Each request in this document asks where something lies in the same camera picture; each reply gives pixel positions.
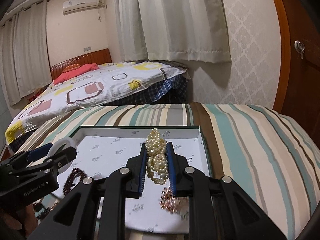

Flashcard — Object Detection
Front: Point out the dark red bead bracelet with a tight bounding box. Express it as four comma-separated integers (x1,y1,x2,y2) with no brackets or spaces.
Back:
63,168,88,196

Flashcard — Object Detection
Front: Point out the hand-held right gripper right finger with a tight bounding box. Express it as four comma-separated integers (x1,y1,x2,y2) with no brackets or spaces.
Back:
167,141,287,240

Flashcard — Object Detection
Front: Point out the narrow white curtain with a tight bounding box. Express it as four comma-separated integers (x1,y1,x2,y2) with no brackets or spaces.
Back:
0,0,53,106

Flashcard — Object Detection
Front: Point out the metal door lock with key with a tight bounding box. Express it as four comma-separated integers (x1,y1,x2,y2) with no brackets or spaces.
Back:
294,40,306,60

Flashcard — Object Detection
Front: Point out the rose gold bracelet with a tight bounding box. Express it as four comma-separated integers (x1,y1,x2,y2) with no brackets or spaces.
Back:
159,187,188,216

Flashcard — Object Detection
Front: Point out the blue plaid bed sheet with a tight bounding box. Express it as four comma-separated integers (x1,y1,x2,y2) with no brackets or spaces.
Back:
105,69,188,106

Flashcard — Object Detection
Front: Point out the white box with green rim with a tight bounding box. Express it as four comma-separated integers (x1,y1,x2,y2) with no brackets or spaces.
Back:
54,125,213,231

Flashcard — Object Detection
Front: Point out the wooden headboard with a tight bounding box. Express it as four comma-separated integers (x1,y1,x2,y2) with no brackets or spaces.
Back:
50,48,112,81

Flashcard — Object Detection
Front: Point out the brown wooden door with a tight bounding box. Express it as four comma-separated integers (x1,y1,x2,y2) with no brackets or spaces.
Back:
265,0,320,172

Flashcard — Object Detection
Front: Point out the bed with patterned quilt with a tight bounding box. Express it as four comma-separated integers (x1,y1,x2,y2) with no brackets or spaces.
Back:
5,60,188,146

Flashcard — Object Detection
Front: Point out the white pearl necklace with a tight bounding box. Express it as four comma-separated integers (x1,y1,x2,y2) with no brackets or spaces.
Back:
145,128,171,186

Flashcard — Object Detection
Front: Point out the white air conditioner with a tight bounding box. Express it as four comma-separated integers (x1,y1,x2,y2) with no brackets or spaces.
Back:
62,0,100,15

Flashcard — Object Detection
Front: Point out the striped bed sheet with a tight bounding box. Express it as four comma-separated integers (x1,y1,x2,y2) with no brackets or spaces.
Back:
15,102,318,240

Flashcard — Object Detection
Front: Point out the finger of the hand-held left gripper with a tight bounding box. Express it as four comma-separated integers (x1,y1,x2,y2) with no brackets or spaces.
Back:
0,143,53,172
37,146,77,174

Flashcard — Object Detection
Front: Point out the white jade bangle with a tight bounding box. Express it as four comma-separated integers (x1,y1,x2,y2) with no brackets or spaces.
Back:
46,140,77,168

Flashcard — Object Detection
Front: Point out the wide white curtain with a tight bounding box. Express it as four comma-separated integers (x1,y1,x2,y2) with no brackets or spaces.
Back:
114,0,232,63

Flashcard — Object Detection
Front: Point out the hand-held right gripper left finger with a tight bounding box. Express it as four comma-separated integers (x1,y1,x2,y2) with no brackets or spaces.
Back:
26,143,148,240

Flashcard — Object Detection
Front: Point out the red pillow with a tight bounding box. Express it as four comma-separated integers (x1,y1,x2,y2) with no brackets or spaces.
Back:
53,63,99,84

